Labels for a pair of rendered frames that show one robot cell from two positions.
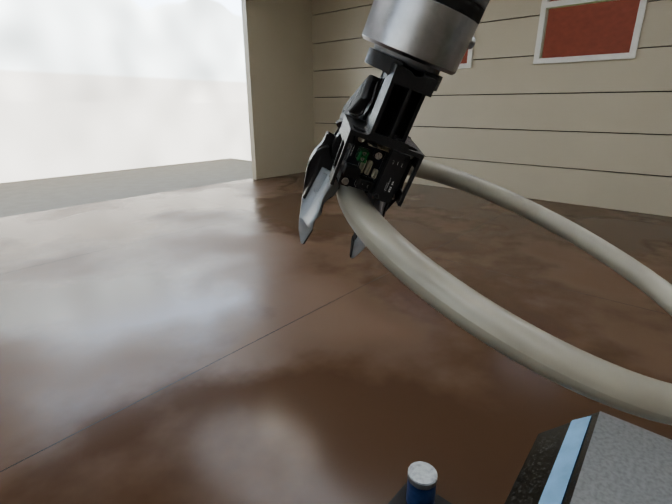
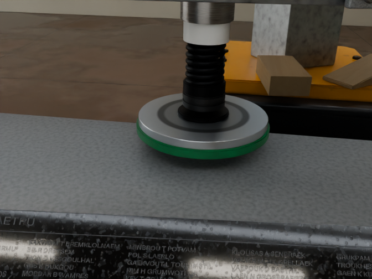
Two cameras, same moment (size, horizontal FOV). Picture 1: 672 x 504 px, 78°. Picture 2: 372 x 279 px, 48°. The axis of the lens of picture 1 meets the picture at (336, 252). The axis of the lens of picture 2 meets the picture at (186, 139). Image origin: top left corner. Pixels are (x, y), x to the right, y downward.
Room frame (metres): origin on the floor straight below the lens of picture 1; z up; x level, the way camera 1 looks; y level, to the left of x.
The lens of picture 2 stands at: (-0.30, -0.44, 1.12)
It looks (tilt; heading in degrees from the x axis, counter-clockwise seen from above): 26 degrees down; 325
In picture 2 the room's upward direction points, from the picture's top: 1 degrees clockwise
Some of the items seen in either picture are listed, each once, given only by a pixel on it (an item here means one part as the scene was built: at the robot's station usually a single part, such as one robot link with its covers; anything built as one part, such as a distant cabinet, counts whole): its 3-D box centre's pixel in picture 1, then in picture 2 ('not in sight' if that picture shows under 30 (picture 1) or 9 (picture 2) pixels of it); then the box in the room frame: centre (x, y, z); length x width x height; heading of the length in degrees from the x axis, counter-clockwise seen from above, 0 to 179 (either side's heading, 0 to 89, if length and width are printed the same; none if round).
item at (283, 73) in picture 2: not in sight; (281, 74); (0.44, -1.25, 0.81); 0.20 x 0.10 x 0.05; 146
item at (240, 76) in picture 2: not in sight; (290, 65); (0.59, -1.46, 0.76); 0.49 x 0.49 x 0.05; 48
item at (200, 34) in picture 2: not in sight; (206, 28); (0.21, -0.83, 1.00); 0.07 x 0.07 x 0.04
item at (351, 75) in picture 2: not in sight; (362, 70); (0.35, -1.47, 0.80); 0.20 x 0.10 x 0.05; 89
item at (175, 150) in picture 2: not in sight; (202, 119); (0.21, -0.83, 0.85); 0.22 x 0.22 x 0.04
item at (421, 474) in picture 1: (421, 486); not in sight; (1.09, -0.30, 0.08); 0.10 x 0.10 x 0.13
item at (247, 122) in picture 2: not in sight; (202, 117); (0.21, -0.83, 0.86); 0.21 x 0.21 x 0.01
